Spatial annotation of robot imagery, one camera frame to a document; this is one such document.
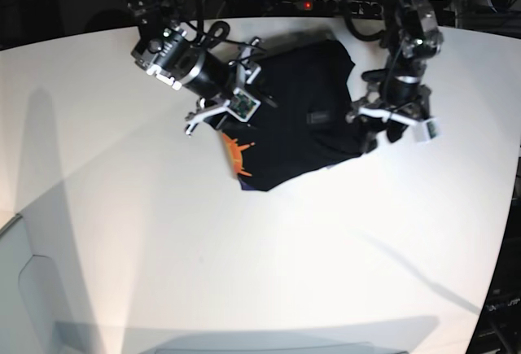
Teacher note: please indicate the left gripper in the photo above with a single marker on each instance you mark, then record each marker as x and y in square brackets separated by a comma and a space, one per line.
[412, 112]

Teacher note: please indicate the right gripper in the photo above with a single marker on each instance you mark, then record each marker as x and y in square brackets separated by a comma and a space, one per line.
[214, 82]

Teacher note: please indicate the black T-shirt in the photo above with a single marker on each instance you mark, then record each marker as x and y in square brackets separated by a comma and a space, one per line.
[300, 126]

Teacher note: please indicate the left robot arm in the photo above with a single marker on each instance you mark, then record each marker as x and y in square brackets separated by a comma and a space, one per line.
[411, 35]

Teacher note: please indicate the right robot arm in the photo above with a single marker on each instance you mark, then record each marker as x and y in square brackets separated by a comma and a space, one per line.
[179, 54]

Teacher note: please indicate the black power strip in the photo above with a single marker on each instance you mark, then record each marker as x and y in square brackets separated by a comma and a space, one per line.
[359, 9]

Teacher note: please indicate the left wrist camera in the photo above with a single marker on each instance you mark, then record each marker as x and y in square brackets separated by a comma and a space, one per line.
[426, 130]

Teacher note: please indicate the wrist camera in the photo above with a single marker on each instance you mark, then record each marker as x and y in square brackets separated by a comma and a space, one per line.
[426, 130]
[243, 105]

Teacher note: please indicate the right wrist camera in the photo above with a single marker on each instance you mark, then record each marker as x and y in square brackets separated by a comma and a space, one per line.
[243, 105]

